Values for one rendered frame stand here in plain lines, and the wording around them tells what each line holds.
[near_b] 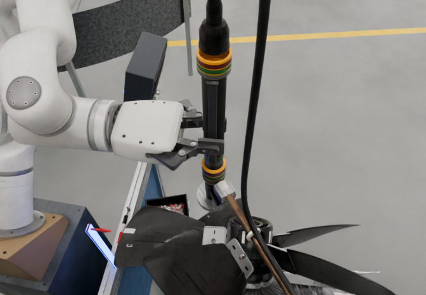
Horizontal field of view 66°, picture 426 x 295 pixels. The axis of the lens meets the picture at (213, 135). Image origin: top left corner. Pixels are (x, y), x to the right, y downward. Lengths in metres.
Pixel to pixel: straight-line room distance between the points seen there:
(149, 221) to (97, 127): 0.53
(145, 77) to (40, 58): 0.78
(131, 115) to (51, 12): 0.23
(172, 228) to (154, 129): 0.50
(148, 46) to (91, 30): 1.02
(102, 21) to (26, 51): 1.85
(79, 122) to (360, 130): 2.58
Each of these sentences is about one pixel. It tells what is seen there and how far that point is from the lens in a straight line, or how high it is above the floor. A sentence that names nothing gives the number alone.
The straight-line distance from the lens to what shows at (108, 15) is 2.35.
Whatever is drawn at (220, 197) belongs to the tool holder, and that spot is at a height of 1.54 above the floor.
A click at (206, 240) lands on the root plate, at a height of 1.18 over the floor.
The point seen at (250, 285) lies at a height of 1.19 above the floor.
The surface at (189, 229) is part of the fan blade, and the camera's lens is 0.95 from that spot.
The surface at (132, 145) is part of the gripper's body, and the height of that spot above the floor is 1.67.
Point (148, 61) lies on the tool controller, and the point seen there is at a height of 1.24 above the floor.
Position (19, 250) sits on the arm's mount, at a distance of 1.13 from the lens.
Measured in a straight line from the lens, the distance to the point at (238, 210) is 0.57.
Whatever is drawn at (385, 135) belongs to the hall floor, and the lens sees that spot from 2.96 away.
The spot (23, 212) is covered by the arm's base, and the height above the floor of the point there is 1.11.
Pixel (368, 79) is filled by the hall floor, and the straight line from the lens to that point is 3.40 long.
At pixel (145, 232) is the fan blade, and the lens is 0.97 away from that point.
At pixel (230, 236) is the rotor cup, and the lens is 0.89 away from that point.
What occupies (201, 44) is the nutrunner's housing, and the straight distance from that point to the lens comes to 0.39.
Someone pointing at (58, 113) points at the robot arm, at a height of 1.72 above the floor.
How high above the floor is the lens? 2.06
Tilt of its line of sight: 52 degrees down
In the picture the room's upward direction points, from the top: straight up
